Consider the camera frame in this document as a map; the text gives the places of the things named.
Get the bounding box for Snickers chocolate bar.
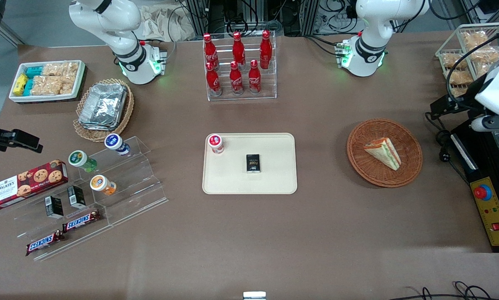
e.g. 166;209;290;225
62;210;102;233
25;230;65;256

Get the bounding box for crumpled beige cloth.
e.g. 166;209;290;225
139;5;196;42

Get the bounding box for black floor cables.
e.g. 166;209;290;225
389;281;499;300

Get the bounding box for black arm base cable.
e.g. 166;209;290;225
303;35;342;55

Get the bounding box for blue lid yogurt cup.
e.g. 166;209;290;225
104;133;130;156

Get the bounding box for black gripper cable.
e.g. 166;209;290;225
446;30;499;105

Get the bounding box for orange lid yogurt cup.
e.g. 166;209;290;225
90;175;117;196

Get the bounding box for clear acrylic bottle rack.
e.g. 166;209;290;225
202;30;277;102

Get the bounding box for silver foil container stack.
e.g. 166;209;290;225
79;83;128;131

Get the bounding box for triangular sandwich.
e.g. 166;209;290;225
363;137;401;171

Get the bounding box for beige plastic serving tray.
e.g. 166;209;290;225
202;132;298;195

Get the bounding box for oval tan wicker basket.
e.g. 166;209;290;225
73;78;135;143

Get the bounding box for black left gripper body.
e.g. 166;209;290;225
444;71;498;121

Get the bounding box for small black box white label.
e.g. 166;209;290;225
45;196;64;219
67;185;87;209

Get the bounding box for red cola bottle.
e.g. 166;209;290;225
233;32;246;67
229;61;244;95
248;60;262;95
206;62;222;96
260;30;273;70
203;33;220;69

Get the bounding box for green lid yogurt cup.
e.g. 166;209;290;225
68;150;98;173

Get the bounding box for small black box gold print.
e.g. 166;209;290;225
246;154;262;173

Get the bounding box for white wire rack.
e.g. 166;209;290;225
435;23;499;111

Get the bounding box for black power cable with plug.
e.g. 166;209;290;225
424;112;471;184

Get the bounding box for clear acrylic step stand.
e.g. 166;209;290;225
1;135;168;262

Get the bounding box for red Walkers cookie box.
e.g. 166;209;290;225
0;160;69;210

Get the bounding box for black machine with yellow panel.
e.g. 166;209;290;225
449;118;499;253

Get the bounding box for white rectangular snack tray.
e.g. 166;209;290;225
9;60;86;103

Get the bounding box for round brown wicker basket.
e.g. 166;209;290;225
346;119;423;188

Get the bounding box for yellow snack pack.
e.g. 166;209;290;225
14;74;29;96

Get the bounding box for aluminium frame rack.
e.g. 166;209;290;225
185;0;321;37

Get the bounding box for red lid yogurt cup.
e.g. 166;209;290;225
208;134;225;155

